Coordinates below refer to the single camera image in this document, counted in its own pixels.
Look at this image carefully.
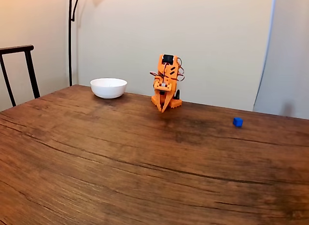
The white bowl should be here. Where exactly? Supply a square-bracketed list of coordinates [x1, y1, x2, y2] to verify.
[90, 77, 128, 99]

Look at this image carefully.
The black floor lamp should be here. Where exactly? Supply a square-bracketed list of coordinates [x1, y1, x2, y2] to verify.
[68, 0, 107, 87]

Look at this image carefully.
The pale curtain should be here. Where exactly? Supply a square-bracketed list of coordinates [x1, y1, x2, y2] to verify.
[252, 0, 309, 120]

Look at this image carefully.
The black chair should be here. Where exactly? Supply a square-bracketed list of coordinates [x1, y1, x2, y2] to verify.
[0, 44, 41, 108]

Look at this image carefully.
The orange gripper camera mount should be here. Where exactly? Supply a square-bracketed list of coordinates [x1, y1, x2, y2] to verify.
[154, 77, 175, 93]

